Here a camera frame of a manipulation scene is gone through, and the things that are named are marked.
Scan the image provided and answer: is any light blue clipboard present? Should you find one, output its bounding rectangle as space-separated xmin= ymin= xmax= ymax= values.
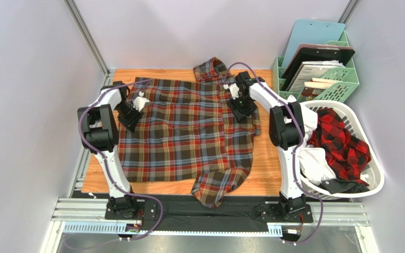
xmin=281 ymin=18 xmax=346 ymax=67

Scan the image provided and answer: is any white shirt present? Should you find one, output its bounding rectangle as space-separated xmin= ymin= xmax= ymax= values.
xmin=300 ymin=104 xmax=336 ymax=186

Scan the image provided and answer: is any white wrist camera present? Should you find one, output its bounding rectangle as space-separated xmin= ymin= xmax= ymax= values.
xmin=132 ymin=91 xmax=151 ymax=112
xmin=223 ymin=83 xmax=239 ymax=100

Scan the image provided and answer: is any green plastic file organizer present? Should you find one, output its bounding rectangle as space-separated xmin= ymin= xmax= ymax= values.
xmin=272 ymin=31 xmax=360 ymax=102

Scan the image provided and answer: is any pink clipboard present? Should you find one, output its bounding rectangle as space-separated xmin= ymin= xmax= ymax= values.
xmin=295 ymin=43 xmax=354 ymax=53

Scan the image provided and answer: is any white manual booklet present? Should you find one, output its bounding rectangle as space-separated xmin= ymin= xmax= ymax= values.
xmin=285 ymin=61 xmax=345 ymax=92

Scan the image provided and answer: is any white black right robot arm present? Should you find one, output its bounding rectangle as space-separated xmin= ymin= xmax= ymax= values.
xmin=223 ymin=71 xmax=306 ymax=215

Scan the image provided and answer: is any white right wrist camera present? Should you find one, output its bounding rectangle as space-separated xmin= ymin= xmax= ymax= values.
xmin=223 ymin=83 xmax=239 ymax=100

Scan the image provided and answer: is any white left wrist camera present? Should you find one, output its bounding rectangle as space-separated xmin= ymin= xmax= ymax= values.
xmin=132 ymin=91 xmax=151 ymax=112

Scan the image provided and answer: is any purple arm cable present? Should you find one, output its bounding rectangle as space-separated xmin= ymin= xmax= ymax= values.
xmin=78 ymin=78 xmax=165 ymax=242
xmin=222 ymin=62 xmax=325 ymax=246

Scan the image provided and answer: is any white laundry basket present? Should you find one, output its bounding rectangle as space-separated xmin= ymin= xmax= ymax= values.
xmin=300 ymin=100 xmax=384 ymax=200

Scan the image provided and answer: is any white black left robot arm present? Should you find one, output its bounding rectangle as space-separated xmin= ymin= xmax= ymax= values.
xmin=77 ymin=81 xmax=146 ymax=212

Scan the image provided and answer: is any dark grey garment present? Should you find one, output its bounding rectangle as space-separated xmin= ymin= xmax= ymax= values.
xmin=319 ymin=179 xmax=370 ymax=194

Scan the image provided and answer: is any brown blue red plaid shirt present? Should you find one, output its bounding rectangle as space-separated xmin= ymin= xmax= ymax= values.
xmin=118 ymin=57 xmax=261 ymax=208

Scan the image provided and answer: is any red black checked shirt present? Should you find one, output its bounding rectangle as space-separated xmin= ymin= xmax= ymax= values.
xmin=308 ymin=108 xmax=371 ymax=187

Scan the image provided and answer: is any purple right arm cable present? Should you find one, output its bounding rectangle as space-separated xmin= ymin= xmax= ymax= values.
xmin=222 ymin=62 xmax=325 ymax=246

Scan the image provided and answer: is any black clipboard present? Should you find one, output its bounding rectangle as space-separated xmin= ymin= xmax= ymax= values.
xmin=282 ymin=48 xmax=355 ymax=89

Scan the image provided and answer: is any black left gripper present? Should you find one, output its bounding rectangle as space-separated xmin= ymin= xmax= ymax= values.
xmin=115 ymin=101 xmax=144 ymax=133

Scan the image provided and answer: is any red white book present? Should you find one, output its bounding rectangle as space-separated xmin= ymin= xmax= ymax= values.
xmin=298 ymin=78 xmax=339 ymax=102

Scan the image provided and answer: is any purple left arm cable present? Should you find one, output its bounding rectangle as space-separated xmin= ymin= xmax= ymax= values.
xmin=78 ymin=78 xmax=165 ymax=242

